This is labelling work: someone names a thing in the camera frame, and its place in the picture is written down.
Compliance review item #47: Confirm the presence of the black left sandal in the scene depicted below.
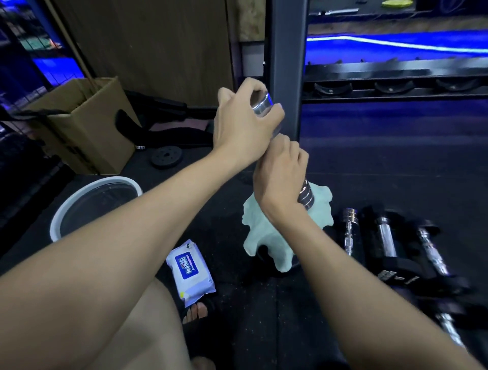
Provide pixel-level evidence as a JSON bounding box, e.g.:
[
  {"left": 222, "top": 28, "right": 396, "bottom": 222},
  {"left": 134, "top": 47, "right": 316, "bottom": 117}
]
[{"left": 179, "top": 297, "right": 222, "bottom": 355}]

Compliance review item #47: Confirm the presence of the person's left leg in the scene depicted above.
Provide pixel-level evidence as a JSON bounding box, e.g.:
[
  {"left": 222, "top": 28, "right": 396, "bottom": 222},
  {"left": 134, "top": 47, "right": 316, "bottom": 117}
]
[{"left": 89, "top": 278, "right": 195, "bottom": 370}]

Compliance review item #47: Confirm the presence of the white rimmed basin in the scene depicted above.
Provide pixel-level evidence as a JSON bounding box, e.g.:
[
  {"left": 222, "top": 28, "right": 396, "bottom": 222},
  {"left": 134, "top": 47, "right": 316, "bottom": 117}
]
[{"left": 49, "top": 176, "right": 144, "bottom": 243}]

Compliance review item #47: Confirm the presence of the light green cloth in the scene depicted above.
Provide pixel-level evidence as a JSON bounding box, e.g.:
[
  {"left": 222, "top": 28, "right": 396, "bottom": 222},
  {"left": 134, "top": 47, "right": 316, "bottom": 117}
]
[{"left": 242, "top": 182, "right": 334, "bottom": 273}]

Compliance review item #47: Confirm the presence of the dark metal rack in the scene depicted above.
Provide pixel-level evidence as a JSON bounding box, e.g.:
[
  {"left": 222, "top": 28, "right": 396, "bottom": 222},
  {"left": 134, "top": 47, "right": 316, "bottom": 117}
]
[{"left": 303, "top": 57, "right": 488, "bottom": 103}]

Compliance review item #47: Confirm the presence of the steel barbell bar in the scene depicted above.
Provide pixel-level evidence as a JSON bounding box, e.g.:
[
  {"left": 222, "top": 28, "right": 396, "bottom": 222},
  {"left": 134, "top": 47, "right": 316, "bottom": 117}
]
[{"left": 309, "top": 8, "right": 359, "bottom": 17}]

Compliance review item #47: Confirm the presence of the white blue wet wipes pack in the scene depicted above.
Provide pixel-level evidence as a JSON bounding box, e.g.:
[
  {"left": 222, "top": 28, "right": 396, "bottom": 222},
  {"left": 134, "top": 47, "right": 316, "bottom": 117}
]
[{"left": 166, "top": 239, "right": 217, "bottom": 309}]

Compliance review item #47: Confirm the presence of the large chrome dumbbell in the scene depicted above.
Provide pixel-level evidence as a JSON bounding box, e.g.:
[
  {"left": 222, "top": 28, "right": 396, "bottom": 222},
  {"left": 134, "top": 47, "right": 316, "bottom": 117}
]
[{"left": 250, "top": 91, "right": 316, "bottom": 210}]

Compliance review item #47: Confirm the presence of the black padded bench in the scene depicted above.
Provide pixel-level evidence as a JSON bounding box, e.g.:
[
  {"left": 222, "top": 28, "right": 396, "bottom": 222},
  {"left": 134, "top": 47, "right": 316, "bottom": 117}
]
[{"left": 115, "top": 89, "right": 218, "bottom": 151}]

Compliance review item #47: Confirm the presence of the brown cardboard box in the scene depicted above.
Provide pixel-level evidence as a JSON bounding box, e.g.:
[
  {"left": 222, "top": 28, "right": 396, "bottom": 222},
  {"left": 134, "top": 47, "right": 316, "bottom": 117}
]
[{"left": 22, "top": 77, "right": 142, "bottom": 176}]

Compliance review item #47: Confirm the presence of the small chrome dumbbell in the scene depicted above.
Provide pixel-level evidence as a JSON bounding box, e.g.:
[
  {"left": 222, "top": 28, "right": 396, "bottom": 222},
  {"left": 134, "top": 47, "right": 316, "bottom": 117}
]
[{"left": 341, "top": 207, "right": 359, "bottom": 256}]

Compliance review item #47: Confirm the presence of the person's left forearm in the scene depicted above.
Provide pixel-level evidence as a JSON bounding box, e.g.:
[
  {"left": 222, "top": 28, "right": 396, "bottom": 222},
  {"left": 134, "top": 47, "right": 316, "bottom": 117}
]
[{"left": 0, "top": 146, "right": 245, "bottom": 370}]

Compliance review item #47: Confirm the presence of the person's left hand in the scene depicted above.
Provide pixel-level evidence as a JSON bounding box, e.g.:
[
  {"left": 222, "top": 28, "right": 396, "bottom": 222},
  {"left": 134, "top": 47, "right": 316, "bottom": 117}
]
[{"left": 212, "top": 77, "right": 286, "bottom": 165}]

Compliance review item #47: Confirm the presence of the person's right hand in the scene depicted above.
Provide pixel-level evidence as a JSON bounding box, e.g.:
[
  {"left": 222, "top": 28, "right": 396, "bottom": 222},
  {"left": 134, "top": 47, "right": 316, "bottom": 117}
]
[{"left": 252, "top": 134, "right": 310, "bottom": 226}]

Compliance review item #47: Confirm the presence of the small black weight plate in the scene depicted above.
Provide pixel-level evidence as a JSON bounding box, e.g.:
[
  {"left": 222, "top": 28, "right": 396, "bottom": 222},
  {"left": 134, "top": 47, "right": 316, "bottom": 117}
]
[{"left": 149, "top": 145, "right": 184, "bottom": 170}]

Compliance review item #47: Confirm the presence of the person's right forearm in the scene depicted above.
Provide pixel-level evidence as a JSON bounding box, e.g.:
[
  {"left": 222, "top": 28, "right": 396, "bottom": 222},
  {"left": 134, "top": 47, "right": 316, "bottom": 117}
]
[{"left": 266, "top": 205, "right": 485, "bottom": 370}]

